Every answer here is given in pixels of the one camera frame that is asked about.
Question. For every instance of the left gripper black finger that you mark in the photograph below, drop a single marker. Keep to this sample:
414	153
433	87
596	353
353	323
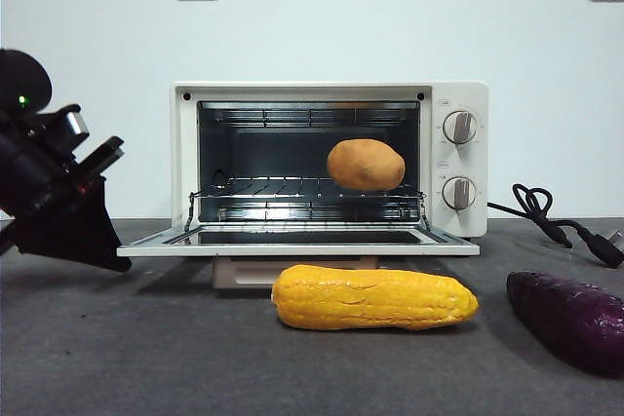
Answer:
83	231

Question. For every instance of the brown potato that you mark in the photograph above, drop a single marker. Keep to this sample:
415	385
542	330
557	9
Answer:
365	165

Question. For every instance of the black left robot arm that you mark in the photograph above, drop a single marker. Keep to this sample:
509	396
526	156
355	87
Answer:
24	75

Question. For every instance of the smaller white oven knob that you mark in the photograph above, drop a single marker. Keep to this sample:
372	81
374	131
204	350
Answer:
459	193

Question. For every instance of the larger white oven knob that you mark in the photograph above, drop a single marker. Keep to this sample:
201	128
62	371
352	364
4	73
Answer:
460	127

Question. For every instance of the white Toshiba toaster oven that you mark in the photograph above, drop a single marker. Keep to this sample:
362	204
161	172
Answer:
458	94

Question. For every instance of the yellow corn cob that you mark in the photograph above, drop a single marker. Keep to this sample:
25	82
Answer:
370	299

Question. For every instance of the purple eggplant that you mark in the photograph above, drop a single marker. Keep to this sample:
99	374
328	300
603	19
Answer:
565	318

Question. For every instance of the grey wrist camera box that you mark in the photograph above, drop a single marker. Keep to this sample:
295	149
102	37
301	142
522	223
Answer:
73	121

